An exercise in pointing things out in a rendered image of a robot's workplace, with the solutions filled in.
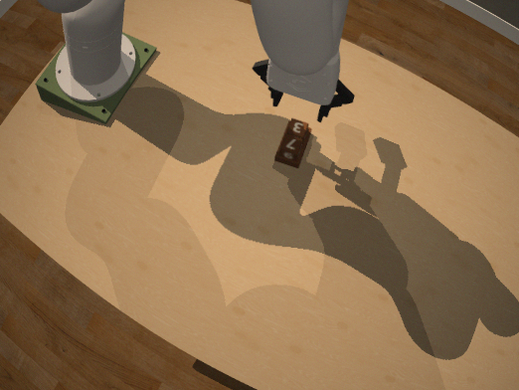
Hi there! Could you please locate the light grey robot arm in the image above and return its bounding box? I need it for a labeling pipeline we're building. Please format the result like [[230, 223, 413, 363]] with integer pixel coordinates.
[[38, 0, 349, 102]]

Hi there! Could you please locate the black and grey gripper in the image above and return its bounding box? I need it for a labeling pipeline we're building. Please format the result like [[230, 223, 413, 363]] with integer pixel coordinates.
[[253, 50, 354, 122]]

